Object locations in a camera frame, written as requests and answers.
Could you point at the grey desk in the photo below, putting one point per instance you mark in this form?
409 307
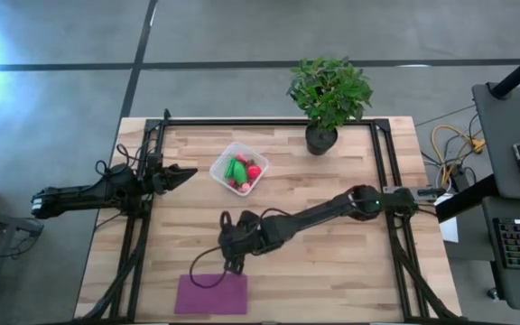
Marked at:
504 126

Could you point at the small red toy fruit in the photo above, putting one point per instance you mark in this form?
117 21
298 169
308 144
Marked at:
232 182

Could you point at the black pole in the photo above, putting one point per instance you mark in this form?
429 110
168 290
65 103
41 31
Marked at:
519 72

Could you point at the small pink toy fruit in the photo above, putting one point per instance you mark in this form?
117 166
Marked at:
244 188
241 158

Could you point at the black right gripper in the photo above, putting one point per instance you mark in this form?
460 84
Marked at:
242 239

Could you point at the grey keyboard tray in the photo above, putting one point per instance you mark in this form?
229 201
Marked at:
513 289

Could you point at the potted green plant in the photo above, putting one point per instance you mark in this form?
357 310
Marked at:
327 90

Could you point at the white paper sheet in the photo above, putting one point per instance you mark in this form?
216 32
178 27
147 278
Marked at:
448 228

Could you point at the black table frame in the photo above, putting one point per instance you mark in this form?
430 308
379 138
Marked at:
264 122

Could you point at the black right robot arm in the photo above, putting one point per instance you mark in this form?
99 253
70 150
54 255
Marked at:
314 216

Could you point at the clear plastic tupperware container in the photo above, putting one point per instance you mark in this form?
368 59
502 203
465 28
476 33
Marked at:
217 173

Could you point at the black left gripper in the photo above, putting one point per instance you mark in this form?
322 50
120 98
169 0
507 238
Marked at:
158 179

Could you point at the red toy tomato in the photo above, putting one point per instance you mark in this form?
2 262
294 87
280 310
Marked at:
254 172

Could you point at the purple folded cloth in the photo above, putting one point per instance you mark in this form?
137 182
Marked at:
210 298

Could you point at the black desk beam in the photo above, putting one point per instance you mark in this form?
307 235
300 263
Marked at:
467 201

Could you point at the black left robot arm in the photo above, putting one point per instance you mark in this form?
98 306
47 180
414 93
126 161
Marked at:
75 196

